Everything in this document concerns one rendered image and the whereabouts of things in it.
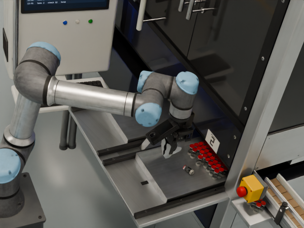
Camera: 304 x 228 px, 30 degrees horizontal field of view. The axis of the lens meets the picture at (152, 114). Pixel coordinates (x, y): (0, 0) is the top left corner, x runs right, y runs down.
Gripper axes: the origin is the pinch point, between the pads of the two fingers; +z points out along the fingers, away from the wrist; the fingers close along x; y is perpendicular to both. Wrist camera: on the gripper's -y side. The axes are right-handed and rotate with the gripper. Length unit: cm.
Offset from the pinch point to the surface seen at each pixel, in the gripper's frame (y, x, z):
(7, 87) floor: -1, 183, 110
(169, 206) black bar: 1.9, -8.1, 19.7
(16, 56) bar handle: -27, 86, 11
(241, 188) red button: 24.6, -18.1, 8.1
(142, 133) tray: 11.3, 32.6, 21.3
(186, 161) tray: 21.1, 11.5, 21.3
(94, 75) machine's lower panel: 28, 114, 54
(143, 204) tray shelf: -6.3, -2.5, 21.6
